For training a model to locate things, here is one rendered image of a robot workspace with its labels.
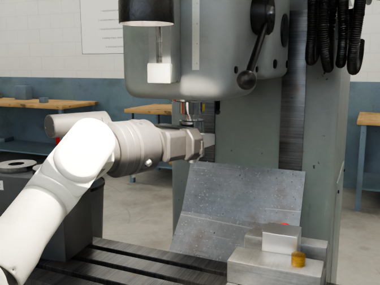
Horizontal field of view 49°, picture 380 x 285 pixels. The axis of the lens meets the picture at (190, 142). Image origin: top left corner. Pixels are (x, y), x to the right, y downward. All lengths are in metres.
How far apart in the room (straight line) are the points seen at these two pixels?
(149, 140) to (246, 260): 0.26
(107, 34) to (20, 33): 1.56
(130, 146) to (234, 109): 0.54
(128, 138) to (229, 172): 0.56
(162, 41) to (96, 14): 5.44
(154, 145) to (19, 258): 0.27
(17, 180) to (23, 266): 0.49
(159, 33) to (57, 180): 0.26
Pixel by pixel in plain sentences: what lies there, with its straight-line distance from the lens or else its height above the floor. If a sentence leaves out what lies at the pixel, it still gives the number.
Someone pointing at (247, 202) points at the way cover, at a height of 1.01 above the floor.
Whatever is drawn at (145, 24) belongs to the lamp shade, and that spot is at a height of 1.42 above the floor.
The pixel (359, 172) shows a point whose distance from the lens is 4.22.
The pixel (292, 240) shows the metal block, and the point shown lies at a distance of 0.74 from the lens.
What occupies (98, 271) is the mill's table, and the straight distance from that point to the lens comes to 0.94.
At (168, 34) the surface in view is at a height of 1.41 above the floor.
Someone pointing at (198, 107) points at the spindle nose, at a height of 1.29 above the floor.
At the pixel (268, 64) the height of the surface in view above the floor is 1.37.
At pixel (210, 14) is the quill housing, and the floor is 1.44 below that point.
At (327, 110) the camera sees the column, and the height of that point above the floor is 1.26.
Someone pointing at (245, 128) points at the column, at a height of 1.20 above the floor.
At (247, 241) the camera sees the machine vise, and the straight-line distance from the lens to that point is 0.82.
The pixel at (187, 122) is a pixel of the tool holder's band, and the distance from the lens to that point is 0.75.
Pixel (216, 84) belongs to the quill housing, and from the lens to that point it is 0.65.
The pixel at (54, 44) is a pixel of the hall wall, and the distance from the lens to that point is 6.52.
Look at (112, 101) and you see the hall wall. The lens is 5.92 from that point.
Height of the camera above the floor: 1.37
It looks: 10 degrees down
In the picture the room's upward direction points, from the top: straight up
